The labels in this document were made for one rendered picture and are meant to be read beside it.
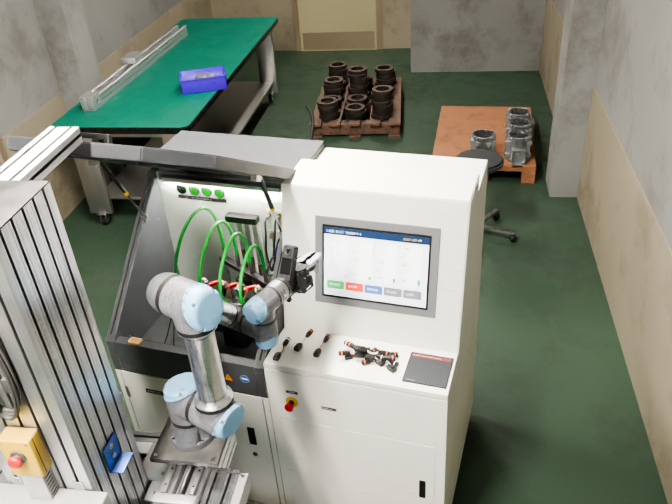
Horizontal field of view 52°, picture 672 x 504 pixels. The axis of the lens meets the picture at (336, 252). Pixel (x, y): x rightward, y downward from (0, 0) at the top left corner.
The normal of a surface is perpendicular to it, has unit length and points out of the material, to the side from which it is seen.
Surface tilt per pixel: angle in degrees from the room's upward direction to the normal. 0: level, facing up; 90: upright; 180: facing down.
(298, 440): 90
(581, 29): 90
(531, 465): 0
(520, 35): 90
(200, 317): 82
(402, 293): 76
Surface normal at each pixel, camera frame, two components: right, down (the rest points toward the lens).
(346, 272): -0.31, 0.33
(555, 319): -0.07, -0.83
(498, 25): -0.15, 0.55
